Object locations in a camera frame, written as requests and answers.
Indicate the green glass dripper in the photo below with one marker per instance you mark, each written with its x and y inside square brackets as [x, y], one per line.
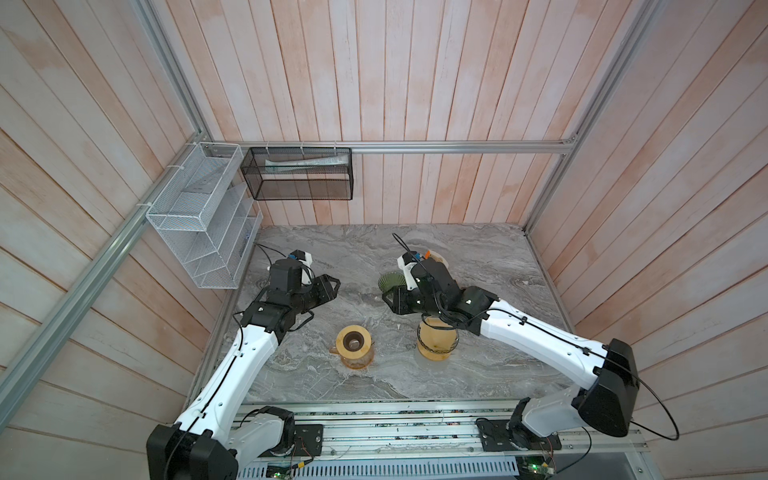
[391, 280]

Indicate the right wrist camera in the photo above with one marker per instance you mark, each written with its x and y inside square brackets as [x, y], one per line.
[406, 263]

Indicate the wooden ring dripper stand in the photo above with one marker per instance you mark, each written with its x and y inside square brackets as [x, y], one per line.
[434, 356]

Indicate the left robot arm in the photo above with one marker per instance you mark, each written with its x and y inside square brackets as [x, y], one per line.
[203, 443]

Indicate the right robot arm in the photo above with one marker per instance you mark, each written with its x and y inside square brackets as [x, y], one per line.
[604, 377]

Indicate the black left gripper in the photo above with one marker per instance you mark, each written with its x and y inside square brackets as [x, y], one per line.
[324, 289]

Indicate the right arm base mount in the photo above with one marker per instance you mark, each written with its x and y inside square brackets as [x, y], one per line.
[511, 435]

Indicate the black wire mesh basket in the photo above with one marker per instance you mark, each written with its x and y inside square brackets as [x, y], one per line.
[299, 187]

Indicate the brown paper coffee filter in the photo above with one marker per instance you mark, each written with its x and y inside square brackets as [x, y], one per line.
[436, 323]

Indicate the paper in black basket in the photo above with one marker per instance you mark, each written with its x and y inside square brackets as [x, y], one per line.
[315, 165]

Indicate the perforated cable duct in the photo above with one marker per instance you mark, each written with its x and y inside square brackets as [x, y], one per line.
[415, 468]

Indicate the orange glass pitcher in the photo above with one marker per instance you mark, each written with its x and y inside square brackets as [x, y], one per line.
[357, 360]

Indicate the clear glass dripper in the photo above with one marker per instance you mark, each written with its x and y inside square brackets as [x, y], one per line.
[437, 339]

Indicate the aluminium rail base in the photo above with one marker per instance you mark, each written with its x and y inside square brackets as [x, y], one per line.
[403, 429]

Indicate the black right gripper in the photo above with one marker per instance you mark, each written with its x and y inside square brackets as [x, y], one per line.
[397, 303]

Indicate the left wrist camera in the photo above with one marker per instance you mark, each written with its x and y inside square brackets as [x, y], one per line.
[306, 260]

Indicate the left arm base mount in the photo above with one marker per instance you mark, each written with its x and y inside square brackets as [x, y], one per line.
[273, 430]

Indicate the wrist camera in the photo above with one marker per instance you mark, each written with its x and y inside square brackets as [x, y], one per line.
[306, 260]
[406, 263]

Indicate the white wire mesh shelf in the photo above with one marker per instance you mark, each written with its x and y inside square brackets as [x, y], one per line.
[206, 218]

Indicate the brown paper filter stack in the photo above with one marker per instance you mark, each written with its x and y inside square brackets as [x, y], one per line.
[436, 257]

